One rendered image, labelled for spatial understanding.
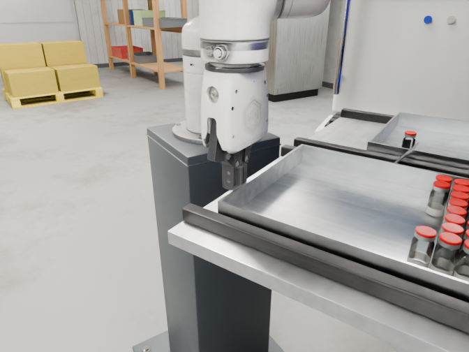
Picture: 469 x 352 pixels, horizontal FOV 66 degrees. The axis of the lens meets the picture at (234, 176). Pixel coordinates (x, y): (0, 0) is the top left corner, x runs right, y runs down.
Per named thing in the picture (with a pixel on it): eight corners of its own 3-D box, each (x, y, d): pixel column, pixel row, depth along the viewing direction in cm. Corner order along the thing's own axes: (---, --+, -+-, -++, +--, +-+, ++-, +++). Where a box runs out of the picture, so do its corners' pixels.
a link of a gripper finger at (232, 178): (230, 154, 47) (230, 200, 49) (243, 147, 49) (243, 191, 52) (211, 149, 48) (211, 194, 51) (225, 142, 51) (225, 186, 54)
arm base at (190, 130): (160, 128, 94) (153, 52, 86) (224, 116, 103) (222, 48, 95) (193, 149, 79) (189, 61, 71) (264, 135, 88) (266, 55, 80)
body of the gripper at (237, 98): (236, 64, 39) (236, 160, 44) (280, 54, 47) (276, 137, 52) (184, 59, 43) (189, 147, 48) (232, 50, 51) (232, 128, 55)
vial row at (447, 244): (463, 209, 51) (472, 180, 49) (450, 283, 38) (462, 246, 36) (446, 205, 52) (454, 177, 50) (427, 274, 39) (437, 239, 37)
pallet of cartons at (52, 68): (105, 98, 504) (97, 44, 474) (7, 110, 446) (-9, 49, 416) (91, 88, 569) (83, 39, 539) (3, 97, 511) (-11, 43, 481)
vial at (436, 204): (444, 212, 51) (452, 182, 49) (442, 218, 49) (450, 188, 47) (426, 207, 52) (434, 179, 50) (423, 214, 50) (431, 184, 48)
